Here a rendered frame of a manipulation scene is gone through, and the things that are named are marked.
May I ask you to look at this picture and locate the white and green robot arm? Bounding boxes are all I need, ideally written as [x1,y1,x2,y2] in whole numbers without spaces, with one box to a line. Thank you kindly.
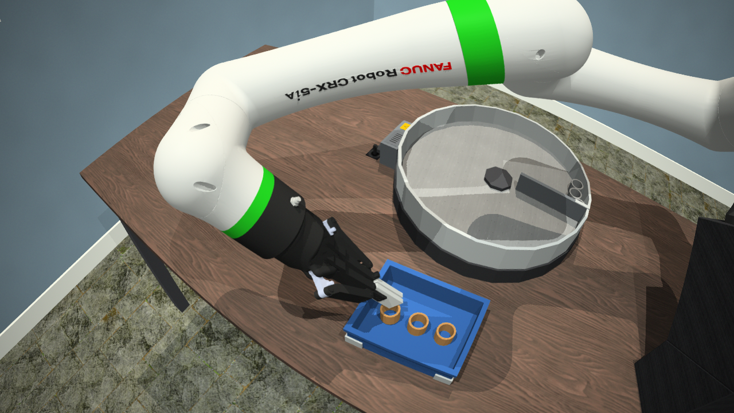
[154,0,734,259]

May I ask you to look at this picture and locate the blue plastic crate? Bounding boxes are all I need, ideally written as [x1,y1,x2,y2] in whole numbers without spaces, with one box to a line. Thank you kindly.
[343,259,490,385]

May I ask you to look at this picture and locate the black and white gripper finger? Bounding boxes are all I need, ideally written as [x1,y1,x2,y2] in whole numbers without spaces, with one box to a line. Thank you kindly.
[309,251,403,308]
[323,217,403,298]

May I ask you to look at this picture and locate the bronze bushing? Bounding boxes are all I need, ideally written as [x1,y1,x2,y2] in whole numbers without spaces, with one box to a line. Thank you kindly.
[380,305,401,325]
[407,313,429,336]
[434,322,456,346]

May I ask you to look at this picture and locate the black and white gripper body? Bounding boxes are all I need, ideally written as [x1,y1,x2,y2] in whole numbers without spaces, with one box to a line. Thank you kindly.
[275,208,339,280]

